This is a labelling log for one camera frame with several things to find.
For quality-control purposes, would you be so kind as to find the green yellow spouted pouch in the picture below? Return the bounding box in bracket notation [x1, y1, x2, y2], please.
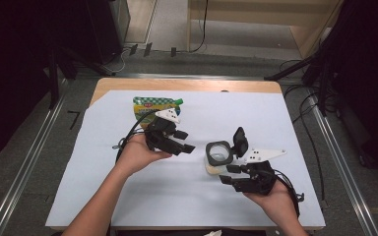
[132, 95, 184, 130]

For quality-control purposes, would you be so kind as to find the black tripod stand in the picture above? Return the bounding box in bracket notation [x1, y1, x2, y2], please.
[264, 53, 330, 116]

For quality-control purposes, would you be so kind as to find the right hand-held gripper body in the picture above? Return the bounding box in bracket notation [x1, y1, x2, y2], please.
[231, 148, 287, 198]

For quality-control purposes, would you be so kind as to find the wooden table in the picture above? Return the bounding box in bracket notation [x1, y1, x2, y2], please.
[48, 77, 326, 231]

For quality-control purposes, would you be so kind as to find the white paper sheet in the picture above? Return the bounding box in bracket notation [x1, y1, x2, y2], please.
[44, 89, 327, 229]

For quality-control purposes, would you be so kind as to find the hanging black cable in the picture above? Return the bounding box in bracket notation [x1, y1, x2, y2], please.
[190, 0, 210, 54]

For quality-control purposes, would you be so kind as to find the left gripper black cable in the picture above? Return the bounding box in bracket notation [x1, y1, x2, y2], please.
[111, 109, 160, 164]

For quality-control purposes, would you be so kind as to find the long metal floor rail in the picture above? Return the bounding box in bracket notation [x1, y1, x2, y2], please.
[0, 78, 70, 236]
[307, 92, 378, 236]

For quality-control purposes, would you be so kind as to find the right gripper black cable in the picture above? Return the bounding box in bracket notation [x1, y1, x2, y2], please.
[274, 168, 305, 219]

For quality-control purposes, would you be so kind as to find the person's left hand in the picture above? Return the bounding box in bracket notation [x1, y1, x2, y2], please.
[115, 133, 173, 178]

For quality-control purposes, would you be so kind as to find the clear jar with dark lid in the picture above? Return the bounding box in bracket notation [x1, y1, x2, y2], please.
[204, 126, 250, 176]

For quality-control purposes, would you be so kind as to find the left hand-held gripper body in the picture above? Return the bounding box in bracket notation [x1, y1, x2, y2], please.
[144, 107, 186, 156]

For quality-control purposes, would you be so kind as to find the person's right hand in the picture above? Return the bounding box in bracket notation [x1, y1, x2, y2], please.
[242, 179, 299, 220]

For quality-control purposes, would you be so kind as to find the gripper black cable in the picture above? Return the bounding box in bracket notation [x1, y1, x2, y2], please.
[111, 109, 160, 164]
[274, 168, 305, 219]

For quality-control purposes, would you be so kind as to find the white floor cable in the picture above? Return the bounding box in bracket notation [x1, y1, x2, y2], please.
[106, 47, 128, 74]

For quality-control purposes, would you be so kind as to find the black cabinet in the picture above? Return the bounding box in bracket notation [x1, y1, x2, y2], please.
[85, 0, 131, 66]

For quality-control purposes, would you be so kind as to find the light wooden cabinet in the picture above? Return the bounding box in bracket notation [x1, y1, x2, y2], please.
[186, 0, 343, 59]

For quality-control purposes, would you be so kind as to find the black metal stand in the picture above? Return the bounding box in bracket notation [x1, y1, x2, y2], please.
[46, 48, 61, 110]

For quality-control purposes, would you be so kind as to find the thin black floor cable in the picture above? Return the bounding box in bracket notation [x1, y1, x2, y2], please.
[283, 83, 327, 202]

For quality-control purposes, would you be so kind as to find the black curtain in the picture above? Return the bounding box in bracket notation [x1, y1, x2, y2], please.
[0, 0, 90, 166]
[321, 0, 378, 178]

